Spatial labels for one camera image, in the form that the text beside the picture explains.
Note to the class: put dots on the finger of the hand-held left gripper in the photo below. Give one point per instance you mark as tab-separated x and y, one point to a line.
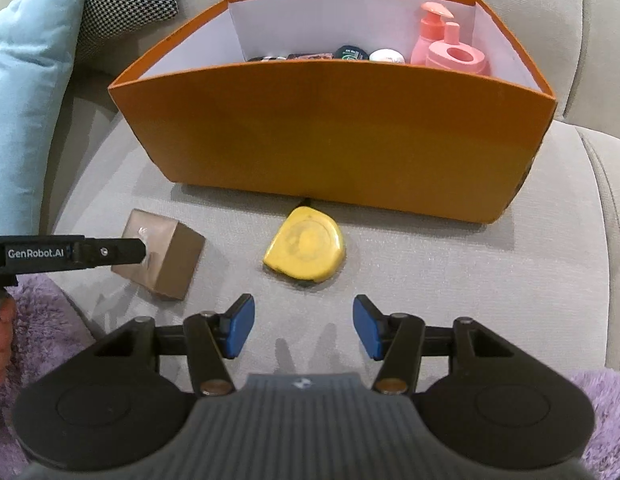
110	252

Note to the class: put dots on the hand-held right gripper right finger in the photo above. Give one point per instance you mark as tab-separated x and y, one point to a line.
367	327

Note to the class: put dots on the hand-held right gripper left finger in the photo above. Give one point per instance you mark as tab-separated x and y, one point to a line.
240	325

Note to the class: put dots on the small brown box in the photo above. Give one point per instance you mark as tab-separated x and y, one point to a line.
175	260

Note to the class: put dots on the yellow tape measure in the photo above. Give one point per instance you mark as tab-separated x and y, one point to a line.
305	245

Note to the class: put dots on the orange cardboard box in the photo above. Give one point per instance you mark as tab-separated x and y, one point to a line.
340	135

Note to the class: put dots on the plaid case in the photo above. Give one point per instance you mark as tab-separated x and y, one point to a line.
267	58

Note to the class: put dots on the white floral bottle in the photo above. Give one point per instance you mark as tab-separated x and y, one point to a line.
386	56

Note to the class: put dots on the black spray can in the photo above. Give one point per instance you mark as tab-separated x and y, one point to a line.
351	52

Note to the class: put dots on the dark patterned packet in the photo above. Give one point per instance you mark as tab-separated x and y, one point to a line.
310	55

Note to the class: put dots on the pink pump bottle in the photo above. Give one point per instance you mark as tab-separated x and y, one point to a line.
449	57

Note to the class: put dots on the salmon pink bottle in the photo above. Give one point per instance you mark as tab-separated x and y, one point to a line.
429	40

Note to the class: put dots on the person's left hand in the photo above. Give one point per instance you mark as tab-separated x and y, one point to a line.
1	345

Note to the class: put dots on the purple fluffy blanket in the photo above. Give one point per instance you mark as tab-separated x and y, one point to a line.
40	320

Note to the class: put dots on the beige sofa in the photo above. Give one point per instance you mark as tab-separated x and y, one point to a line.
439	270

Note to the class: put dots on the light blue cushion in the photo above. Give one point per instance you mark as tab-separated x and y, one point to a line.
25	85

